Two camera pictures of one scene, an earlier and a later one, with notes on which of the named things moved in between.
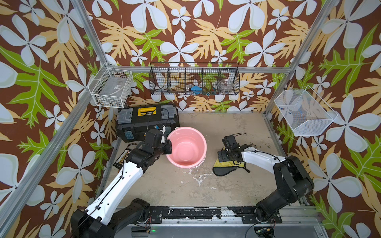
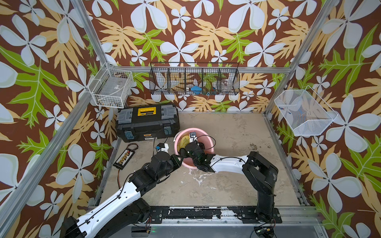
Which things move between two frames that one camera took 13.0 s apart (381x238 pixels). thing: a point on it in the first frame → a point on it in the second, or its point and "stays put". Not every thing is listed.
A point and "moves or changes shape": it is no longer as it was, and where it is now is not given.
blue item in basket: x=196 y=89 stays put
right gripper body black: x=225 y=155 → x=186 y=152
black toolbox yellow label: x=132 y=121 stays put
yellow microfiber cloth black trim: x=222 y=168 moves or changes shape
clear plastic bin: x=306 y=113 stays put
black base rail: x=249 y=214 stays put
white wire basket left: x=111 y=87 stays put
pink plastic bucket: x=189 y=147 moves or changes shape
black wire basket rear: x=194 y=78 stays put
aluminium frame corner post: x=300 y=55 stays put
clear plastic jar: x=226 y=85 stays put
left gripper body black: x=163 y=148 → x=175 y=164
